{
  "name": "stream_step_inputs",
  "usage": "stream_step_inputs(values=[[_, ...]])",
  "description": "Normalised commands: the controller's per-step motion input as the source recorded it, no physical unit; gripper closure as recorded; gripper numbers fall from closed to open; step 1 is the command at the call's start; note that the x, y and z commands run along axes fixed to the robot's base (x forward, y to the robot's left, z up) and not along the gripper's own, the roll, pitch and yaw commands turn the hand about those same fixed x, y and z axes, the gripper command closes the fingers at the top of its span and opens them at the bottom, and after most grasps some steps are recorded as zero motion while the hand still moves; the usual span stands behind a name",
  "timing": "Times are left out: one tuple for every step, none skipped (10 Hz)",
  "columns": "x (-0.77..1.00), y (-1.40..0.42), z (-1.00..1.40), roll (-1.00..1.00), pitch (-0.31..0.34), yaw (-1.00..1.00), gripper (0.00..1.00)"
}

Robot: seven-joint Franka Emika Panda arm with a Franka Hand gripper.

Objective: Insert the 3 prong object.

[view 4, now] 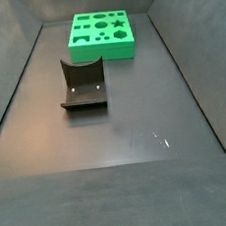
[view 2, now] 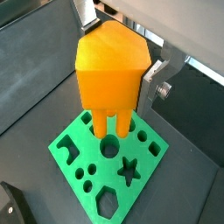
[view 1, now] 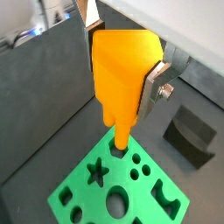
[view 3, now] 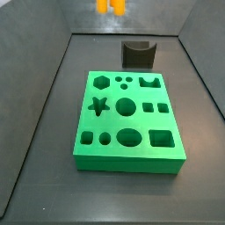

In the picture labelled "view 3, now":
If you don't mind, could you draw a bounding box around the orange three prong object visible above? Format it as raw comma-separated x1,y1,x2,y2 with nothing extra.
96,0,126,16

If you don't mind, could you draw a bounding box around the green shape sorter board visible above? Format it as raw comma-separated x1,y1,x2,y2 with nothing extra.
73,71,186,174

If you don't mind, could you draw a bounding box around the black curved block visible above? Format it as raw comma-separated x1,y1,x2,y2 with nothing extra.
121,41,157,69

